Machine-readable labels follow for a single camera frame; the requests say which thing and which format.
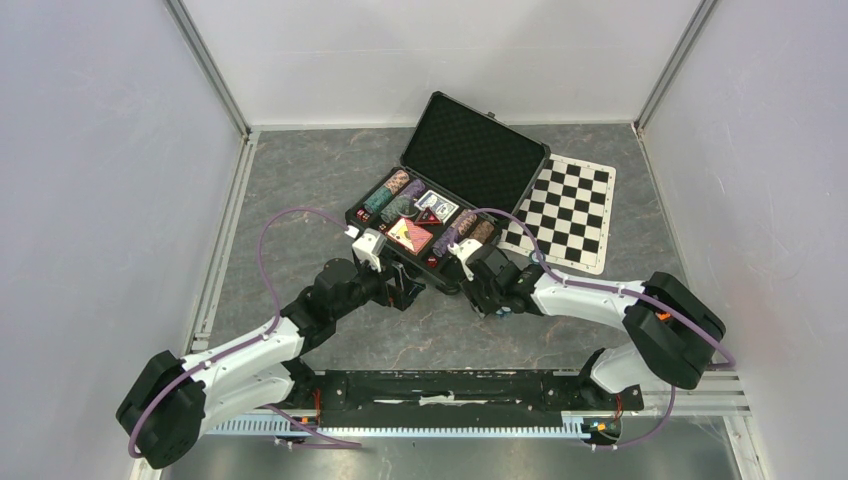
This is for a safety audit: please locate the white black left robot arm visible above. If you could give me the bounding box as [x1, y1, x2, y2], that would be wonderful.
[116, 259, 426, 469]

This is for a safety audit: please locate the black red all-in triangle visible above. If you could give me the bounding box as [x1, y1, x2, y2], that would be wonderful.
[414, 207, 443, 227]

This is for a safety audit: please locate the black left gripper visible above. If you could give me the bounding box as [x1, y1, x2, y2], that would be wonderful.
[332, 254, 424, 320]

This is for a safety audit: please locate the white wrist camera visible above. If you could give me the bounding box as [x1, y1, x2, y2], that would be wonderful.
[345, 225, 386, 273]
[448, 238, 482, 264]

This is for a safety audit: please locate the clear dealer button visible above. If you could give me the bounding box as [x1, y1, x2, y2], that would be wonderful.
[398, 202, 420, 219]

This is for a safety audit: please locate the teal poker chip stack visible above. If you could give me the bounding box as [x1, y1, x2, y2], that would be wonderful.
[362, 186, 394, 214]

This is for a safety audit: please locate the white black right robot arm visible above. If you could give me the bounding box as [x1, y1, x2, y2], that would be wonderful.
[449, 240, 726, 408]

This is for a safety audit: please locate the black poker case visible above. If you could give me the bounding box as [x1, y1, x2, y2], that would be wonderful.
[345, 92, 550, 295]

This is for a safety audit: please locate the purple poker chip stack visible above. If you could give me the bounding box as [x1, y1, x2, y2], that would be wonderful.
[398, 179, 426, 201]

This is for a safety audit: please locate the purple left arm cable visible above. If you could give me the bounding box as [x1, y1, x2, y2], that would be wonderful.
[128, 207, 363, 460]

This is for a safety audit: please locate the brown poker chip stack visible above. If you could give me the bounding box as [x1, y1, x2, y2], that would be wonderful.
[468, 220, 495, 245]

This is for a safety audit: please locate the black white chessboard mat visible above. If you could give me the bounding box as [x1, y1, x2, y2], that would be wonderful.
[500, 155, 616, 276]

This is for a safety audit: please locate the green yellow blue chip stack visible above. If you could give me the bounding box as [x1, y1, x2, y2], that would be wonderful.
[380, 196, 415, 223]

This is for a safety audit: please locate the blue playing card deck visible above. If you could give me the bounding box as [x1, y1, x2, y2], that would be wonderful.
[415, 190, 459, 223]

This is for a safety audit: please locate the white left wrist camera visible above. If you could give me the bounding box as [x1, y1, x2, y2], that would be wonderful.
[345, 225, 386, 273]

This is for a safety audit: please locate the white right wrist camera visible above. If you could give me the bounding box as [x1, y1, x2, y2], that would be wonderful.
[448, 238, 482, 264]

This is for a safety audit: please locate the red playing card deck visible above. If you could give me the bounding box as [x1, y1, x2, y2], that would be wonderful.
[386, 218, 433, 255]

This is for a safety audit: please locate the pink poker chip stack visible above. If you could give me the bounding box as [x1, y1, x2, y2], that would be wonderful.
[384, 170, 410, 195]

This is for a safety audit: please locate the orange blue poker chip stack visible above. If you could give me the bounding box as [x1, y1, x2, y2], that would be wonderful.
[450, 209, 477, 235]

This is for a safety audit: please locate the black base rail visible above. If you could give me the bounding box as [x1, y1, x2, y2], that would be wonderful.
[276, 370, 644, 429]

